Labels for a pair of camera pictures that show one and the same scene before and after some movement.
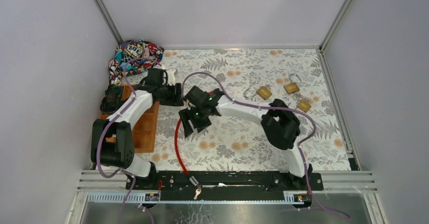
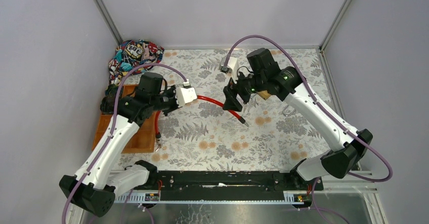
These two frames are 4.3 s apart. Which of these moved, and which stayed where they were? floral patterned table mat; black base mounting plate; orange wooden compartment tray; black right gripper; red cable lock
Moved: red cable lock; black right gripper
Stayed: black base mounting plate; orange wooden compartment tray; floral patterned table mat
